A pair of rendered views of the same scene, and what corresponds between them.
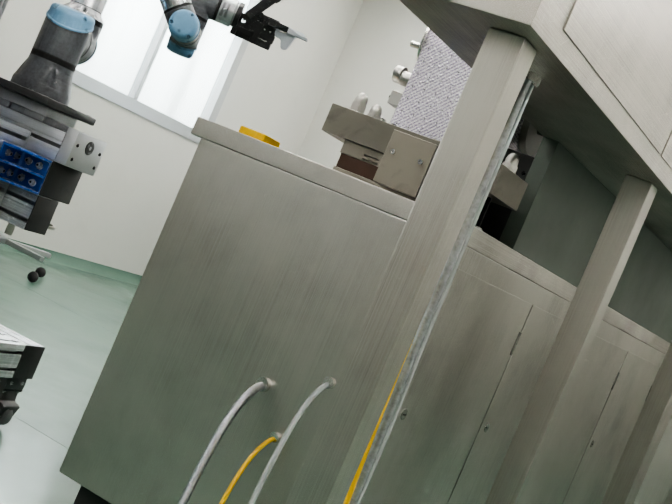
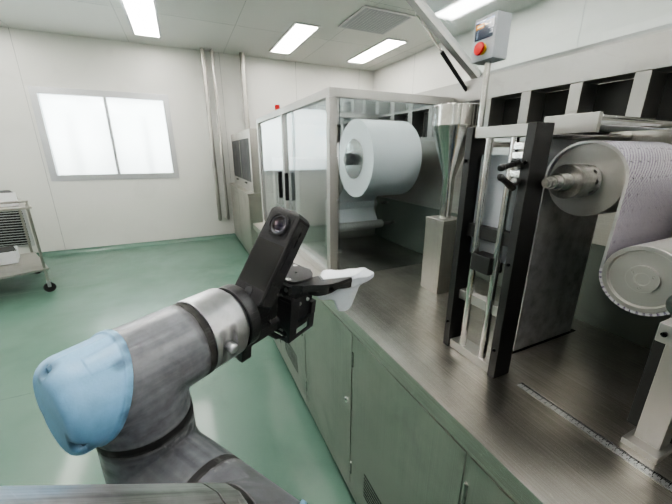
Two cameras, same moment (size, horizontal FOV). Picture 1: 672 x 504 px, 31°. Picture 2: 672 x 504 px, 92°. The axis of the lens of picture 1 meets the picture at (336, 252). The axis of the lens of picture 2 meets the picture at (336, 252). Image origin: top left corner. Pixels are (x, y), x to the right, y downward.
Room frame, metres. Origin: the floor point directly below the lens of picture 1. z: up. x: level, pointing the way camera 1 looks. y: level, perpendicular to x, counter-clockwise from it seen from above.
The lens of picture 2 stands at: (2.92, 0.66, 1.39)
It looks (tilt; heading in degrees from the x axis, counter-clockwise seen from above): 17 degrees down; 307
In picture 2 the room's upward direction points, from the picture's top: straight up
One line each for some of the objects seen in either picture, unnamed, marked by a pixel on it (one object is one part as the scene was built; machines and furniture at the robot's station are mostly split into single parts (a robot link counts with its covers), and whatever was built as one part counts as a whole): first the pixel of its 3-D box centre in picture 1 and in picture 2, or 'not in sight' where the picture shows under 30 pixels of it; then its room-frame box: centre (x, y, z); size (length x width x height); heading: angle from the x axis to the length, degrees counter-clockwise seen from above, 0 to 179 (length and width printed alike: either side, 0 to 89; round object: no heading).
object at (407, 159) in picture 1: (406, 163); not in sight; (2.38, -0.06, 0.96); 0.10 x 0.03 x 0.11; 62
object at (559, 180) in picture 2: not in sight; (555, 182); (2.96, -0.07, 1.33); 0.06 x 0.03 x 0.03; 62
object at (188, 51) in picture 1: (186, 34); (166, 470); (3.17, 0.58, 1.12); 0.11 x 0.08 x 0.11; 5
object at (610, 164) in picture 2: not in sight; (618, 178); (2.86, -0.26, 1.33); 0.25 x 0.14 x 0.14; 62
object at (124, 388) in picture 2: (200, 0); (133, 372); (3.19, 0.58, 1.21); 0.11 x 0.08 x 0.09; 95
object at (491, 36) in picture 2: not in sight; (488, 39); (3.18, -0.31, 1.66); 0.07 x 0.07 x 0.10; 62
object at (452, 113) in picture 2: not in sight; (454, 116); (3.29, -0.46, 1.50); 0.14 x 0.14 x 0.06
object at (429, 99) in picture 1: (447, 115); not in sight; (2.60, -0.10, 1.11); 0.23 x 0.01 x 0.18; 62
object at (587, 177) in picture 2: not in sight; (574, 181); (2.94, -0.12, 1.33); 0.06 x 0.06 x 0.06; 62
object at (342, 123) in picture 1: (423, 156); not in sight; (2.47, -0.09, 1.00); 0.40 x 0.16 x 0.06; 62
